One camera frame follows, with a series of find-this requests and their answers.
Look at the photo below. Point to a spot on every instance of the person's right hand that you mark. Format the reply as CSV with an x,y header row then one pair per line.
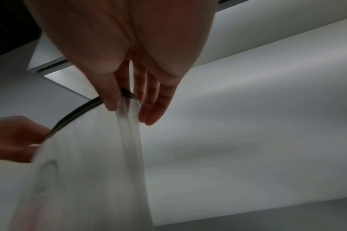
x,y
110,38

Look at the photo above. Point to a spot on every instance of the person's left hand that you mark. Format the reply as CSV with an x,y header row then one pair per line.
x,y
13,137

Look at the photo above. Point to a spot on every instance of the black round bin rim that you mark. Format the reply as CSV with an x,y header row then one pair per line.
x,y
73,112

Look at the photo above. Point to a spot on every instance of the white plastic bag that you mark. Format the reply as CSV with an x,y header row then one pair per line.
x,y
88,171

